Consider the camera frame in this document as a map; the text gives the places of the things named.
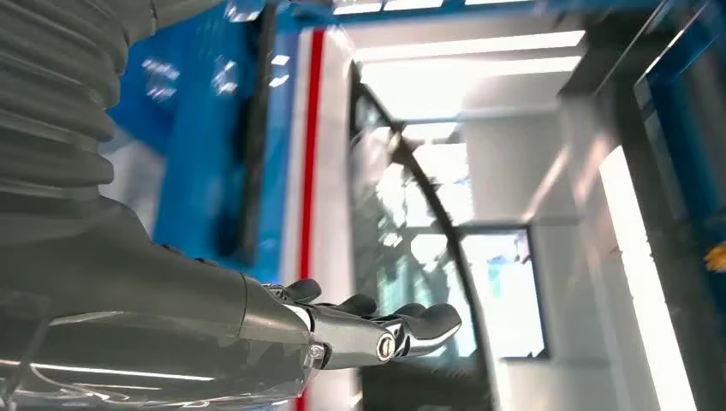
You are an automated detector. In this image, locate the long red barrier belt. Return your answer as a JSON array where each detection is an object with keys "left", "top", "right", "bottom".
[{"left": 295, "top": 28, "right": 327, "bottom": 411}]

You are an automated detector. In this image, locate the white car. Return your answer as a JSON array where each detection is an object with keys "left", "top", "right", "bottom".
[{"left": 280, "top": 25, "right": 642, "bottom": 411}]

